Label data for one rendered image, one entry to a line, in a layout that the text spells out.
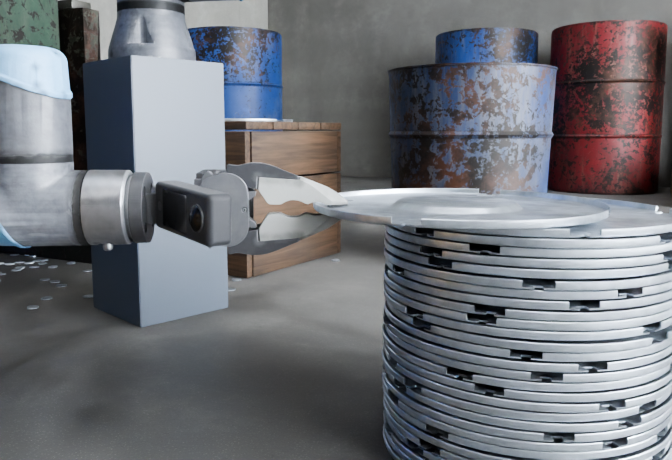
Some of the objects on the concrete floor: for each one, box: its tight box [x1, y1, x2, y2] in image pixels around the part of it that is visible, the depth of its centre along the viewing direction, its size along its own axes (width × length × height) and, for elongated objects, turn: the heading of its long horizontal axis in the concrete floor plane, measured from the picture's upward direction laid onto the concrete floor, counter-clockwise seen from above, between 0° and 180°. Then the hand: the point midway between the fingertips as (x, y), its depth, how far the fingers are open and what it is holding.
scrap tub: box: [388, 62, 558, 195], centre depth 167 cm, size 42×42×48 cm
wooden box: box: [224, 121, 341, 278], centre depth 168 cm, size 40×38×35 cm
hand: (335, 208), depth 65 cm, fingers closed, pressing on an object
